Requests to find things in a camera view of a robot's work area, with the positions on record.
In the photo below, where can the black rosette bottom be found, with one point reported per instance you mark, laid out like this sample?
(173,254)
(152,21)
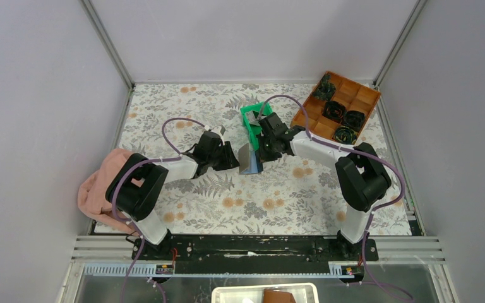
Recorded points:
(345,135)

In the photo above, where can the dark green rosette top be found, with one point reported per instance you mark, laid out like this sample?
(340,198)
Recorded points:
(325,89)

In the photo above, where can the green plastic bin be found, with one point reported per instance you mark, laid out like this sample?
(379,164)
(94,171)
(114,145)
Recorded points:
(249,116)

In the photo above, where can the grey blue card holder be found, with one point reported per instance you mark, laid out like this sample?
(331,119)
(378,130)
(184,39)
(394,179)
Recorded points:
(249,163)

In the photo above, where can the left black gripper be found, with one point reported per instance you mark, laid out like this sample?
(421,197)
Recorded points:
(229,160)

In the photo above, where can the black rosette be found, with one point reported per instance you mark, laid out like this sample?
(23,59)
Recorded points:
(334,110)
(354,119)
(345,135)

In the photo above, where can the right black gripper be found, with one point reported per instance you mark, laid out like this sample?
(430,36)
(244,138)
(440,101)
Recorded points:
(263,156)

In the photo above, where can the floral patterned table mat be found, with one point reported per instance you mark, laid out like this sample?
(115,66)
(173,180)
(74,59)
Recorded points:
(292,195)

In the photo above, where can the black mounting base plate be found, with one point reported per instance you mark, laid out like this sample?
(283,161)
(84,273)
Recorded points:
(255,254)

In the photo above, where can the black rosette middle left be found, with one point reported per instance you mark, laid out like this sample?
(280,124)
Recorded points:
(334,110)

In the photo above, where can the aluminium rail frame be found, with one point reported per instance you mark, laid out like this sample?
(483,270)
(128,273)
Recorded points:
(110,255)

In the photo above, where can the brown wooden compartment tray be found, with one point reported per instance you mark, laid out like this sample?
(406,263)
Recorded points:
(353,95)

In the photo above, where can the pink cloth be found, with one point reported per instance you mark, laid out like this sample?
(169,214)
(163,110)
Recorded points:
(91,194)

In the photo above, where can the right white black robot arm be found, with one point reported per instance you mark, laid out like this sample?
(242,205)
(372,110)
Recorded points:
(362,178)

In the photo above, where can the brown object in basket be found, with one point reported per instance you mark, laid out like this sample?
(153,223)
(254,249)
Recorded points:
(278,297)

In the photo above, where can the white plastic basket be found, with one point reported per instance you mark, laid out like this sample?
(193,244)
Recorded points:
(300,292)

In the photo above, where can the black rosette middle right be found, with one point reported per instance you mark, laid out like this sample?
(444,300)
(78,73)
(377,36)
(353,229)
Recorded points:
(354,119)

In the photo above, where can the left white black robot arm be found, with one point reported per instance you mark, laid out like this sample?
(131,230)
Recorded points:
(137,186)

